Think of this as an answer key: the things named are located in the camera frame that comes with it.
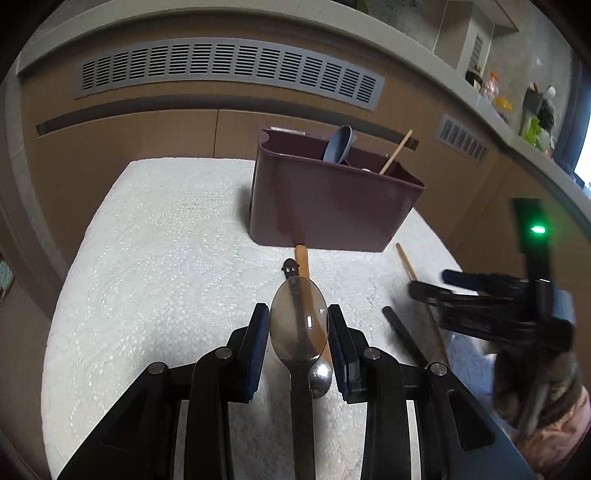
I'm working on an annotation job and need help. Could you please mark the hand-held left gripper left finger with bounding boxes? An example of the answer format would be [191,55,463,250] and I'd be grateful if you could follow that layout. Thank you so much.
[58,302,271,480]

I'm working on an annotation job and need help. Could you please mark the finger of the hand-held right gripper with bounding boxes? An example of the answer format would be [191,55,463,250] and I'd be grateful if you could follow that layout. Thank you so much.
[409,281,537,341]
[442,270,533,299]

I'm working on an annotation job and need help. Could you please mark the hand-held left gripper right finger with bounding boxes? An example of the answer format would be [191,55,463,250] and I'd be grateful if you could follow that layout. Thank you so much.
[327,304,536,480]

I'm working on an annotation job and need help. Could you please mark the black-handled translucent spoon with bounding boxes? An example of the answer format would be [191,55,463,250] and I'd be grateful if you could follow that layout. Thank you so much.
[269,277,329,480]

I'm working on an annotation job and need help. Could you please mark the wooden chopstick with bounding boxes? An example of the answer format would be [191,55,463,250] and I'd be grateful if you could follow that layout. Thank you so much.
[379,130,413,175]
[396,243,451,367]

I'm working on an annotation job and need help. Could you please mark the wooden spoon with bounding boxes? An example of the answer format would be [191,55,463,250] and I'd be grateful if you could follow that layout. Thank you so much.
[294,244,332,367]

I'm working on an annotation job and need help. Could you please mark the maroon plastic utensil holder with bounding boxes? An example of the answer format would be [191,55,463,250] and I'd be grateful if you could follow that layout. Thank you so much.
[249,127,426,254]

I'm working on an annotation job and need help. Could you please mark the blue-grey plastic spoon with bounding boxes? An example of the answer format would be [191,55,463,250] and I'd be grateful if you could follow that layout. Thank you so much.
[323,126,357,165]

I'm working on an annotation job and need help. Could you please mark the person's right forearm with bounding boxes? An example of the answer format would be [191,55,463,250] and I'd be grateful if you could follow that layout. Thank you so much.
[492,342,583,435]

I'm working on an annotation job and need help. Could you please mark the white lace tablecloth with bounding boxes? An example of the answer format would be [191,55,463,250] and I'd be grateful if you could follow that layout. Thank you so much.
[41,157,513,480]

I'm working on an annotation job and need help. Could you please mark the green and white bags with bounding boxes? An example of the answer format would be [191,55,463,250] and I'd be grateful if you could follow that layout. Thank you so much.
[524,115,555,148]

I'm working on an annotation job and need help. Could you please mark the short grey vent grille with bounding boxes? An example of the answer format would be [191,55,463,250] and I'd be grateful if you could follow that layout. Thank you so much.
[436,114,491,163]

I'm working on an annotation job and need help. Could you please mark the grey utensil rack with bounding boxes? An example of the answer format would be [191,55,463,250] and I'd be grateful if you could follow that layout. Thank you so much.
[522,85,556,134]

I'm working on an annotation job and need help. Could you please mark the person's pink clothing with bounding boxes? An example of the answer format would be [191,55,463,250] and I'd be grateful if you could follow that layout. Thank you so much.
[512,397,591,480]

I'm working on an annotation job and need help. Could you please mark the clear bottle with orange cap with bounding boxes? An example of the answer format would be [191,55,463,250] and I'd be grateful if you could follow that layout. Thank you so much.
[482,71,501,101]

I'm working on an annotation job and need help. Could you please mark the long grey vent grille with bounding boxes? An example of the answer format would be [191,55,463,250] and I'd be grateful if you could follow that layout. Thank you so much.
[81,39,385,112]

